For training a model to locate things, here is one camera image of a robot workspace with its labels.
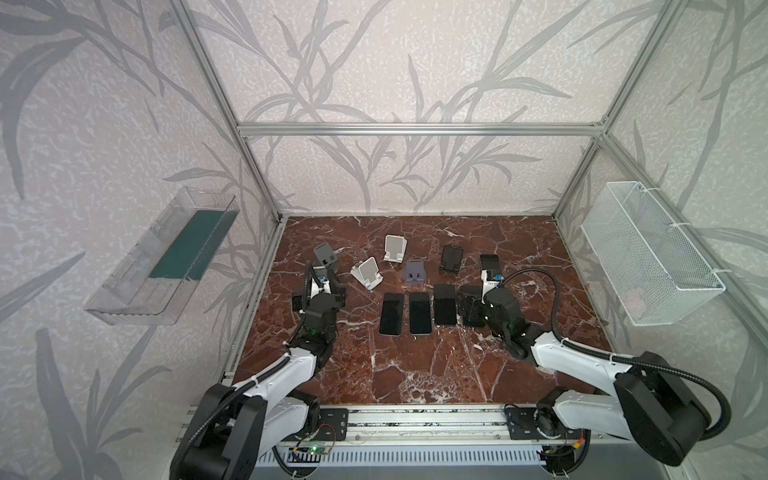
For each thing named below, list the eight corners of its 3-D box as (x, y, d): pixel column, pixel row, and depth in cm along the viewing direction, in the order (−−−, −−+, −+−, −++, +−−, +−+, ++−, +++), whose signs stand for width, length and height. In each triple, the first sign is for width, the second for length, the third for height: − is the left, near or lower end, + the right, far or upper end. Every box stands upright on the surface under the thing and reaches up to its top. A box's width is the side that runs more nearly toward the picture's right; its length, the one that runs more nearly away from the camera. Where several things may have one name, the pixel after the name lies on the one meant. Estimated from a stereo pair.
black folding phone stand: (441, 273, 106) (442, 262, 101) (439, 256, 110) (441, 245, 106) (462, 273, 106) (465, 262, 101) (459, 256, 110) (462, 245, 106)
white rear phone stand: (382, 261, 109) (381, 246, 102) (390, 239, 115) (389, 224, 109) (402, 265, 108) (402, 250, 101) (408, 242, 114) (409, 228, 108)
